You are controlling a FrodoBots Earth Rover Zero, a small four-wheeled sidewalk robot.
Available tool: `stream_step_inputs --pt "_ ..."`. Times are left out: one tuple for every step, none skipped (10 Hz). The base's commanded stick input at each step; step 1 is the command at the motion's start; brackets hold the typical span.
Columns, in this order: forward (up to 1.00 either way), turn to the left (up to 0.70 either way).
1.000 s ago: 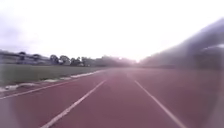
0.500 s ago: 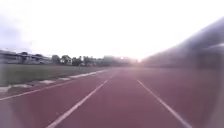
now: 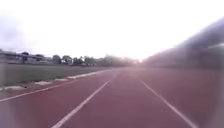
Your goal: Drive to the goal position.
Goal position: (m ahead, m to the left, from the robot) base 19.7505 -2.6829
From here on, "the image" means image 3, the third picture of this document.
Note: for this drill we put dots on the pale kerb strip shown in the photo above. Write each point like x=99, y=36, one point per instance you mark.
x=83, y=74

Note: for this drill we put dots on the red running track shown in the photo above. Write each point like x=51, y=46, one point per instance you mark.
x=123, y=106

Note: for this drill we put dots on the grey low building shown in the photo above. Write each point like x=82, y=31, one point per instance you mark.
x=13, y=57

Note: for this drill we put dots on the row of trees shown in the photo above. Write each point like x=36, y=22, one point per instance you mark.
x=110, y=61

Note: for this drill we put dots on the white painted lane line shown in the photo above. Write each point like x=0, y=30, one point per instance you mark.
x=33, y=91

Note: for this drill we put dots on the roofed grandstand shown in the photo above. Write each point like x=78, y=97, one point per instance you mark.
x=200, y=50

